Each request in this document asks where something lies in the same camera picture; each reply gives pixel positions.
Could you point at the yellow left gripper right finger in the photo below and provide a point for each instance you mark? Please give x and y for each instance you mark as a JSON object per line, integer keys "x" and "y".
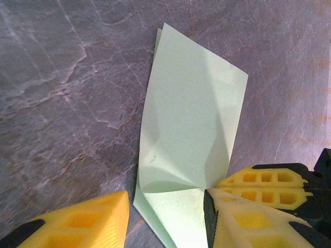
{"x": 245, "y": 227}

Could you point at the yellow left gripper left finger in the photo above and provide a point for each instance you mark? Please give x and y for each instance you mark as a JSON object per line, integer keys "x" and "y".
{"x": 77, "y": 224}

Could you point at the light green paper sheet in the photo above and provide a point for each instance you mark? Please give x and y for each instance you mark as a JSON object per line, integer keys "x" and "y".
{"x": 186, "y": 116}

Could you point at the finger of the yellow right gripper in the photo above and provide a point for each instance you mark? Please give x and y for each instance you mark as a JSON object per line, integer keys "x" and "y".
{"x": 274, "y": 191}
{"x": 271, "y": 171}

